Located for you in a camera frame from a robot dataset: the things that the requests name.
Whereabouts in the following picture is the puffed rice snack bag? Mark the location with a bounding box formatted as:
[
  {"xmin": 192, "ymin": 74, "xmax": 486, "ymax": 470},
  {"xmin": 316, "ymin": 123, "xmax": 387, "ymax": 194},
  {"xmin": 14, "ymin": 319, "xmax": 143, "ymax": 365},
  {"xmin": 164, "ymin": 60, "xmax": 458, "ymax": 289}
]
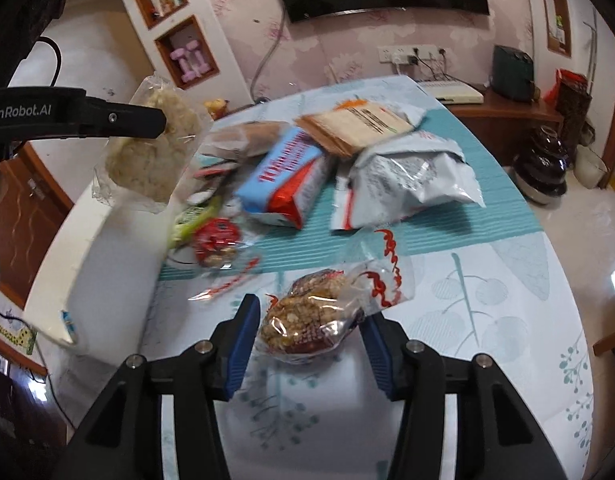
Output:
[{"xmin": 92, "ymin": 75, "xmax": 213, "ymax": 214}]

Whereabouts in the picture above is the nut cluster snack bag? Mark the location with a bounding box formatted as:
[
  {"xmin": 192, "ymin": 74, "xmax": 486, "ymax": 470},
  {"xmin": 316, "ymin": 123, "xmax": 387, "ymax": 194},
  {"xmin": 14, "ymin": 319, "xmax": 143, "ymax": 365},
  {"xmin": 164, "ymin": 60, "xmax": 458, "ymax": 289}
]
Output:
[{"xmin": 256, "ymin": 223, "xmax": 416, "ymax": 364}]

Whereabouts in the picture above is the wooden door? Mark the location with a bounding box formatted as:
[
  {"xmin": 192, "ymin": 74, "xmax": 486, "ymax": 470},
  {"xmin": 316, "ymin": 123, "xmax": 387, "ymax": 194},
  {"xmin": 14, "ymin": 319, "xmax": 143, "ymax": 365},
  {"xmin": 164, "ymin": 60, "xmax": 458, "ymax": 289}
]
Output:
[{"xmin": 0, "ymin": 145, "xmax": 73, "ymax": 309}]

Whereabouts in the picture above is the pink dumbbells pair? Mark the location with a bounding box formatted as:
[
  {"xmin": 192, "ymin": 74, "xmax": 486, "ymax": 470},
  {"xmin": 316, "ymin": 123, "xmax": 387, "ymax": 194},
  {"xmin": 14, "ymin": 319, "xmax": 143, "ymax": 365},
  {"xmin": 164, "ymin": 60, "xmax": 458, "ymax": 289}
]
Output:
[{"xmin": 170, "ymin": 40, "xmax": 212, "ymax": 84}]

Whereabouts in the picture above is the fruit bowl with apples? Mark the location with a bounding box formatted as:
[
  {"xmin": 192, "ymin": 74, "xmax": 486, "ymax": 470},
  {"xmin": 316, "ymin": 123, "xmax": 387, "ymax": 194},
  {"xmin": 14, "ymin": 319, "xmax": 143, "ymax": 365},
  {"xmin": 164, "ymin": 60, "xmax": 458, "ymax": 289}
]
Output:
[{"xmin": 204, "ymin": 99, "xmax": 228, "ymax": 120}]

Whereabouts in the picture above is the white plastic storage bin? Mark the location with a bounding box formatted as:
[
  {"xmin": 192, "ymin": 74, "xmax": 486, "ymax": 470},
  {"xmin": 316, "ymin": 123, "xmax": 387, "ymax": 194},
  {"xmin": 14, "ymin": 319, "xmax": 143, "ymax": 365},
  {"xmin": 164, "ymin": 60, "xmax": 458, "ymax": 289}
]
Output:
[{"xmin": 22, "ymin": 179, "xmax": 190, "ymax": 347}]

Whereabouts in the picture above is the teal striped table mat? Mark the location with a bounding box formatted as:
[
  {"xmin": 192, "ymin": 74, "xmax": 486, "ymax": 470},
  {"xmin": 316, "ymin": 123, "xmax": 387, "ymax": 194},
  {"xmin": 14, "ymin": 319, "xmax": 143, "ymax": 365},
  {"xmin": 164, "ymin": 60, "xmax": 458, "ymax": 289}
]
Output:
[{"xmin": 232, "ymin": 108, "xmax": 542, "ymax": 273}]

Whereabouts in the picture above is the red round snack pack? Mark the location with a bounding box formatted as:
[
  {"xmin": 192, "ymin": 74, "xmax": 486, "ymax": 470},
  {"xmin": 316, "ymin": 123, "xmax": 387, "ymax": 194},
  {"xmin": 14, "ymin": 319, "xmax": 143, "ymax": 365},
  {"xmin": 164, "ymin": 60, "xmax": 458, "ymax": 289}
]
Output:
[{"xmin": 192, "ymin": 218, "xmax": 242, "ymax": 268}]

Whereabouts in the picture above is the blue red snack pack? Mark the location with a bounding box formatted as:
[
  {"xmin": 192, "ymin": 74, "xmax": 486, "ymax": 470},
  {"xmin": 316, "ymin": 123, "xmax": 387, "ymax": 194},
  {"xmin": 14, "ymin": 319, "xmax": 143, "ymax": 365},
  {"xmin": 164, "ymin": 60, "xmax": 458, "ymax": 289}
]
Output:
[{"xmin": 235, "ymin": 126, "xmax": 335, "ymax": 230}]

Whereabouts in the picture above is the brown cracker pack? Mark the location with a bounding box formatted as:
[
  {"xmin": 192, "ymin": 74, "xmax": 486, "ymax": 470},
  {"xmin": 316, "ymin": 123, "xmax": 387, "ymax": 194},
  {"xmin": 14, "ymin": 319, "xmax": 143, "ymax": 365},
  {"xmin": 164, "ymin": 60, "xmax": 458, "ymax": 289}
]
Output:
[{"xmin": 296, "ymin": 101, "xmax": 415, "ymax": 158}]

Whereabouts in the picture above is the black ceramic jar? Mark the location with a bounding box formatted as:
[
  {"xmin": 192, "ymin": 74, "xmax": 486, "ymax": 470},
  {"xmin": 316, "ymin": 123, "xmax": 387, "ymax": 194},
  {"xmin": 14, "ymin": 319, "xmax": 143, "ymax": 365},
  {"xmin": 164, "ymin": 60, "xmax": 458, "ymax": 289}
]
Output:
[{"xmin": 513, "ymin": 126, "xmax": 569, "ymax": 206}]

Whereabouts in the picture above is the silver white snack bag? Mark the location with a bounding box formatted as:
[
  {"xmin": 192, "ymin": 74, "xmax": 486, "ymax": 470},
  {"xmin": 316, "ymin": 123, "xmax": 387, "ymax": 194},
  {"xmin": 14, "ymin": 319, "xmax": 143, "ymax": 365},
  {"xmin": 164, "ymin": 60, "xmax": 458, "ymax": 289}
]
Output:
[{"xmin": 330, "ymin": 130, "xmax": 485, "ymax": 231}]

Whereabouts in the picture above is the white bucket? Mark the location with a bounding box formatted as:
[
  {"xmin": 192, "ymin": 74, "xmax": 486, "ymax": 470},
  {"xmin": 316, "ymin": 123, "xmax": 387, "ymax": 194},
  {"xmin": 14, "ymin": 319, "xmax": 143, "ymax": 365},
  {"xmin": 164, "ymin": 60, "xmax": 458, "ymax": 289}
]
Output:
[{"xmin": 574, "ymin": 144, "xmax": 607, "ymax": 188}]

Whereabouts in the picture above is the wooden tv cabinet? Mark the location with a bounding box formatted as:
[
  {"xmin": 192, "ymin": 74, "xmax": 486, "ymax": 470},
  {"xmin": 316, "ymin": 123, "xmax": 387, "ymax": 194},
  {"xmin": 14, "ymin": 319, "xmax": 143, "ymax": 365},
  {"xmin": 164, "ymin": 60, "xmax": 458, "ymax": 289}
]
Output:
[{"xmin": 446, "ymin": 89, "xmax": 563, "ymax": 166}]

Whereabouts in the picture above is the white set-top box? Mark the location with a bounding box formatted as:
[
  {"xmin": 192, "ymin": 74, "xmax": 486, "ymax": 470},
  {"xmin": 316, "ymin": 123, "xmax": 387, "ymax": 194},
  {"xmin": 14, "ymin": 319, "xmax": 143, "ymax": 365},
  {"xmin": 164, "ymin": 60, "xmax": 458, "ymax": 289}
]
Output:
[{"xmin": 419, "ymin": 80, "xmax": 484, "ymax": 105}]

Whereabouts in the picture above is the dark green appliance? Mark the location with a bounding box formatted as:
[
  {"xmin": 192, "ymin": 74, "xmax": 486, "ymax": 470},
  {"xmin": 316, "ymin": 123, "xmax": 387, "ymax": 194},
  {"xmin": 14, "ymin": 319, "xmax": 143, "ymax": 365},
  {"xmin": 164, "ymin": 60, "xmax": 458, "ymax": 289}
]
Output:
[{"xmin": 491, "ymin": 44, "xmax": 535, "ymax": 102}]

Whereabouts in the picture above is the white wall power strip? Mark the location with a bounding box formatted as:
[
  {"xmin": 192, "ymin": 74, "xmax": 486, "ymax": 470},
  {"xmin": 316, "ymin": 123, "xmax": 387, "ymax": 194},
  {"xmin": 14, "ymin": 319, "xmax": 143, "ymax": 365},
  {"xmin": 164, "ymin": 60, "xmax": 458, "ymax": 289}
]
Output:
[{"xmin": 377, "ymin": 44, "xmax": 443, "ymax": 64}]

